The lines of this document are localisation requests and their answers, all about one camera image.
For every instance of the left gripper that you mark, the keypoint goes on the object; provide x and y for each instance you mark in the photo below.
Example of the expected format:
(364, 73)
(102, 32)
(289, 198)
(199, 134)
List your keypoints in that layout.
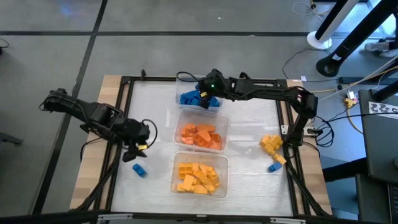
(136, 133)

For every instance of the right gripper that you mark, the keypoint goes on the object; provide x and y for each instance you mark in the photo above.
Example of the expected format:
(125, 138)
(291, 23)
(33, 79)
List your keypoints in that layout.
(214, 84)

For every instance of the blue toy block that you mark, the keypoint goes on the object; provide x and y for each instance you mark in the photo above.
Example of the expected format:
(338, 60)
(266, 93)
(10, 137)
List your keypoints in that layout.
(184, 99)
(275, 167)
(193, 95)
(216, 102)
(140, 170)
(195, 102)

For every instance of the orange toy block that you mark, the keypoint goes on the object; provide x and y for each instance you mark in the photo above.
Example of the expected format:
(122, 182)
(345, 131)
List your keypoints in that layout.
(187, 140)
(190, 127)
(216, 145)
(205, 136)
(186, 133)
(200, 141)
(216, 137)
(206, 127)

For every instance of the clear plastic bin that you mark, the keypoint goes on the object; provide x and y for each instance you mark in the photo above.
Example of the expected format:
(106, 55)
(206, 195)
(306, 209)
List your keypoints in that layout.
(183, 84)
(224, 124)
(222, 161)

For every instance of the yellow toy block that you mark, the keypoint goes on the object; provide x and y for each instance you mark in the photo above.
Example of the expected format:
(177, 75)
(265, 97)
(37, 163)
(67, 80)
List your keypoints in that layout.
(214, 182)
(188, 182)
(270, 150)
(200, 189)
(265, 140)
(202, 178)
(275, 141)
(280, 159)
(185, 169)
(206, 170)
(180, 187)
(196, 168)

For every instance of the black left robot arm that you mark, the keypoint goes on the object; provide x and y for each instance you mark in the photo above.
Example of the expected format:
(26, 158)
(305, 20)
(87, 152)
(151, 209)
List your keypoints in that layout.
(87, 115)

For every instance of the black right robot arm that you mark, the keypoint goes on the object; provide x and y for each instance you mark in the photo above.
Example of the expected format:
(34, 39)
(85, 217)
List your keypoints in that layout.
(273, 91)

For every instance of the white table mat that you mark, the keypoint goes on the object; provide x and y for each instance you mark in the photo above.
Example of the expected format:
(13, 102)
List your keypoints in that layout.
(248, 124)

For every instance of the black front beam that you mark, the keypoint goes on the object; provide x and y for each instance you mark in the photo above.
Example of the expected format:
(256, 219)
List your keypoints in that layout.
(62, 217)

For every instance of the white paper tag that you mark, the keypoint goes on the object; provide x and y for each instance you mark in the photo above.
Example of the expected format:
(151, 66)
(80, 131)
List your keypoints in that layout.
(303, 78)

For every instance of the black stand foot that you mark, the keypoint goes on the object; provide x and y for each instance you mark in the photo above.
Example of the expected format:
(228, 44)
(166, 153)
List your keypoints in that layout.
(11, 139)

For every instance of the white pole with round base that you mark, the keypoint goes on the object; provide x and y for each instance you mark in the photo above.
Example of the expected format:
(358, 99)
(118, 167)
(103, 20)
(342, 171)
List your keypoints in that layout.
(317, 41)

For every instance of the yellow plug adapter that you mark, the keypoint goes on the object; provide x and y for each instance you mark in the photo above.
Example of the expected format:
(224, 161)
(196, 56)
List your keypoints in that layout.
(349, 102)

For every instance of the white charger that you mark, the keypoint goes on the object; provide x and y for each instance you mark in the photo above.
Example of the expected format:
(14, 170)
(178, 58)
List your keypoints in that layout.
(351, 95)

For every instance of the white marker sheet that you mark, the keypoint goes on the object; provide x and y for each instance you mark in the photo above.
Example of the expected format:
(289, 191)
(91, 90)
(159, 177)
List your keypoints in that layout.
(382, 109)

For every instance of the black side desk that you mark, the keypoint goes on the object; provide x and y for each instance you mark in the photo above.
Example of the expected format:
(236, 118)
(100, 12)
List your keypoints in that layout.
(379, 149)

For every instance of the black stand leg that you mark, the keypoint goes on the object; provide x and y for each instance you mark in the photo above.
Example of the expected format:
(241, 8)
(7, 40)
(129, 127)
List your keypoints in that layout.
(385, 91)

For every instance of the person's leg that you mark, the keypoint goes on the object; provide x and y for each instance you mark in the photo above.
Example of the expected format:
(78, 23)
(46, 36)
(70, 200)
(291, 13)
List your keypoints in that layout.
(393, 42)

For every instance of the white mounting bracket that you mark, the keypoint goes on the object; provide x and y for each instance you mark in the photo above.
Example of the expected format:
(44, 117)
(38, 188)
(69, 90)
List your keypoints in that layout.
(284, 129)

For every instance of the black stand post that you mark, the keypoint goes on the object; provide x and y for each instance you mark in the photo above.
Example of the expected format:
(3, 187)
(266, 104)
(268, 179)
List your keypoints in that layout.
(326, 67)

